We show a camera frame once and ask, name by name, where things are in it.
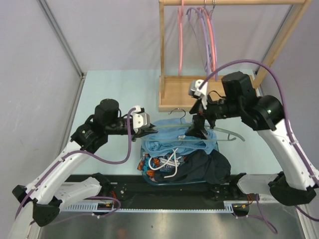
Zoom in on aluminium corner frame post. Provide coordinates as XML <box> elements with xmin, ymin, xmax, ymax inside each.
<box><xmin>36</xmin><ymin>0</ymin><xmax>87</xmax><ymax>79</ymax></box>

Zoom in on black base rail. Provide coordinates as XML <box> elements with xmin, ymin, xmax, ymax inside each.
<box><xmin>67</xmin><ymin>174</ymin><xmax>272</xmax><ymax>210</ymax></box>

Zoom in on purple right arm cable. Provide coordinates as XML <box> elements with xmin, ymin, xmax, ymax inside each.
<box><xmin>198</xmin><ymin>59</ymin><xmax>319</xmax><ymax>235</ymax></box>

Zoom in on sage green hanger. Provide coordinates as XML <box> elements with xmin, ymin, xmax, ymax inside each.
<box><xmin>142</xmin><ymin>117</ymin><xmax>246</xmax><ymax>142</ymax></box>

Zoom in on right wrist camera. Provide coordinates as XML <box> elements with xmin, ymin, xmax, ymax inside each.
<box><xmin>188</xmin><ymin>79</ymin><xmax>208</xmax><ymax>110</ymax></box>

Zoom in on wooden clothes rack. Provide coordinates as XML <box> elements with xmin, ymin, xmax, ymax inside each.
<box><xmin>158</xmin><ymin>0</ymin><xmax>311</xmax><ymax>112</ymax></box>

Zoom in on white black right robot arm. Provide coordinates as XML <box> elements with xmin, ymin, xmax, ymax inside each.
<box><xmin>186</xmin><ymin>71</ymin><xmax>319</xmax><ymax>206</ymax></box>

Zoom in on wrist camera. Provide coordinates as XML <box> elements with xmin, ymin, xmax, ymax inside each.
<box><xmin>188</xmin><ymin>79</ymin><xmax>208</xmax><ymax>110</ymax></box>
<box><xmin>132</xmin><ymin>106</ymin><xmax>151</xmax><ymax>133</ymax></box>

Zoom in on blue patterned shorts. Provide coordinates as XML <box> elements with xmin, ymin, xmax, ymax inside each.
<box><xmin>137</xmin><ymin>151</ymin><xmax>186</xmax><ymax>181</ymax></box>

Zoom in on light blue shorts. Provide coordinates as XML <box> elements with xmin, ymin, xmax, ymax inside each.
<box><xmin>141</xmin><ymin>118</ymin><xmax>217</xmax><ymax>180</ymax></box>

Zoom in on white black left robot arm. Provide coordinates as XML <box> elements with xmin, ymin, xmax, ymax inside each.
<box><xmin>12</xmin><ymin>99</ymin><xmax>157</xmax><ymax>227</ymax></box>

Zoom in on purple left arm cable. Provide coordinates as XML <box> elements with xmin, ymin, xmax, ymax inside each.
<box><xmin>14</xmin><ymin>107</ymin><xmax>137</xmax><ymax>225</ymax></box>

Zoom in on purple hanger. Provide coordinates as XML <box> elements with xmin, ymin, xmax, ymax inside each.
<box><xmin>186</xmin><ymin>7</ymin><xmax>211</xmax><ymax>75</ymax></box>

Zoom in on pink hanger left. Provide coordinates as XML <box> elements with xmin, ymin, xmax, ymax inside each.
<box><xmin>177</xmin><ymin>0</ymin><xmax>184</xmax><ymax>76</ymax></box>

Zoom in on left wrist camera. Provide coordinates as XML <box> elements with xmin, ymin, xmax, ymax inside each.
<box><xmin>132</xmin><ymin>106</ymin><xmax>151</xmax><ymax>133</ymax></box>

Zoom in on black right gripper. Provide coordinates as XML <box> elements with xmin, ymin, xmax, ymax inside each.
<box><xmin>184</xmin><ymin>93</ymin><xmax>242</xmax><ymax>140</ymax></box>

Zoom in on dark navy shorts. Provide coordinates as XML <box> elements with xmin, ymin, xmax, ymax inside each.
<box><xmin>154</xmin><ymin>149</ymin><xmax>231</xmax><ymax>184</ymax></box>

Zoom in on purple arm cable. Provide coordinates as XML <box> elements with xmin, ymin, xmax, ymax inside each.
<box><xmin>14</xmin><ymin>107</ymin><xmax>137</xmax><ymax>225</ymax></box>
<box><xmin>198</xmin><ymin>59</ymin><xmax>319</xmax><ymax>235</ymax></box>

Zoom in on white cable duct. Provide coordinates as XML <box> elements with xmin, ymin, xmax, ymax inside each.
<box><xmin>59</xmin><ymin>201</ymin><xmax>236</xmax><ymax>214</ymax></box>

